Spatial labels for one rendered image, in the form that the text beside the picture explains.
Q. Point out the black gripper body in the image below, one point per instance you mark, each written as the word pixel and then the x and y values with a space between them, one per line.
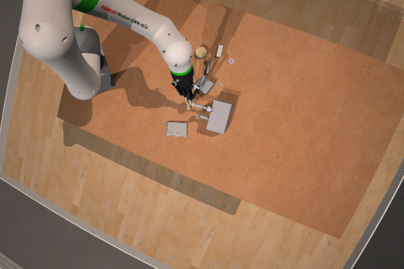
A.
pixel 187 84

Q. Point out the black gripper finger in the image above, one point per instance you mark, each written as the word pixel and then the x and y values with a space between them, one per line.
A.
pixel 181 91
pixel 192 95

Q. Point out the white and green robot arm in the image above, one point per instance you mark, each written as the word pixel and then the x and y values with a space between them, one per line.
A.
pixel 47 33

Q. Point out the tan round disc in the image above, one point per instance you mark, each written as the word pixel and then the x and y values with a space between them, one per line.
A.
pixel 201 52

